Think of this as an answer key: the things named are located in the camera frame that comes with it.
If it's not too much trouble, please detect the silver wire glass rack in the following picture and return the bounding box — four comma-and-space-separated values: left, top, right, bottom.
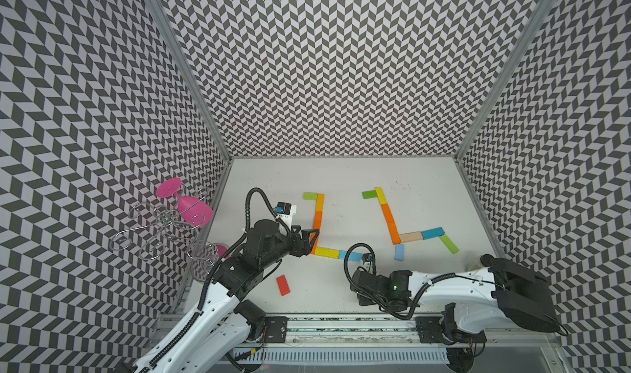
107, 188, 210, 264

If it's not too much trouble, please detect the yellow block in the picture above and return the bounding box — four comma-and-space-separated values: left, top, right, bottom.
375, 187, 387, 205

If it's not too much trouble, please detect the yellow-orange block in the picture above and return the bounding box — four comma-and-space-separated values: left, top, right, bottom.
315, 194, 325, 212

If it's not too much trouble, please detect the small dark lidded jar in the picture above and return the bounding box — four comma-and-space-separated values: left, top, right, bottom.
466, 254, 496, 271

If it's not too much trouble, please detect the orange vertical block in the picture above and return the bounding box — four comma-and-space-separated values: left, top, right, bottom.
313, 211, 323, 229

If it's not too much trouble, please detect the green long block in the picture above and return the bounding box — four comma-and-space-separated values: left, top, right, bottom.
440, 234, 459, 255

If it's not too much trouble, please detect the orange diagonal block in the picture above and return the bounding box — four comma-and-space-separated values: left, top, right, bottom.
311, 237, 319, 255

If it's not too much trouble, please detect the red small block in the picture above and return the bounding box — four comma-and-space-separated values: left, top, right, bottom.
276, 275, 291, 297

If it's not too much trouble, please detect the yellow-green long block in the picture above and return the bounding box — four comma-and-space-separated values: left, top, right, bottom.
314, 247, 340, 260

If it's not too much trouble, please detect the light blue small block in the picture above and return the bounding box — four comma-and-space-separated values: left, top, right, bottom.
394, 244, 405, 261

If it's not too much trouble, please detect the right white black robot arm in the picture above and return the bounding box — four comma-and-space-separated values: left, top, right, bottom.
343, 249, 568, 345

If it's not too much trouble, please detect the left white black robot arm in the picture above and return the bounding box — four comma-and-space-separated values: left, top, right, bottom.
115, 187, 320, 372

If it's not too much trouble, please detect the pink plastic wine glass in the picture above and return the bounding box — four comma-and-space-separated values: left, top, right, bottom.
155, 177, 214, 228

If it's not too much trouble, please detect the light green small block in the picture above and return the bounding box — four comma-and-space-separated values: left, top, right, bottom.
302, 192, 318, 200

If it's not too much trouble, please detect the aluminium mounting rail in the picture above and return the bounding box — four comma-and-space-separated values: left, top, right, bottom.
152, 313, 558, 349

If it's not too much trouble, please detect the teal block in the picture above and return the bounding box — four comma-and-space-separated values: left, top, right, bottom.
422, 228, 445, 240

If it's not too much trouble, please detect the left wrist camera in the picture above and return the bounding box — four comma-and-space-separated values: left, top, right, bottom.
275, 201, 297, 228

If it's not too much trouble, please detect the natural wood block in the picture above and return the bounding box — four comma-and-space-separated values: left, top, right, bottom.
399, 232, 424, 243

